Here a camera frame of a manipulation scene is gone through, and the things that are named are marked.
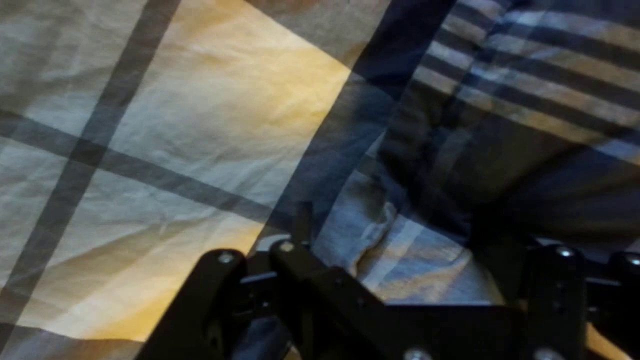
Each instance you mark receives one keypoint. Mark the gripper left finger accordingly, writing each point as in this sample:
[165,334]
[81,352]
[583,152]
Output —
[320,290]

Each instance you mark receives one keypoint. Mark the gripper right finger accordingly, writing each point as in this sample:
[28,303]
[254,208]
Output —
[555,300]

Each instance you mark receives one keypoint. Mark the blue plaid pillow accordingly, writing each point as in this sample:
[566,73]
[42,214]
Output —
[525,100]

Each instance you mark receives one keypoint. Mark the white grey checked bed sheet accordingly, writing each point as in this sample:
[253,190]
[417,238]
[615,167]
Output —
[165,150]

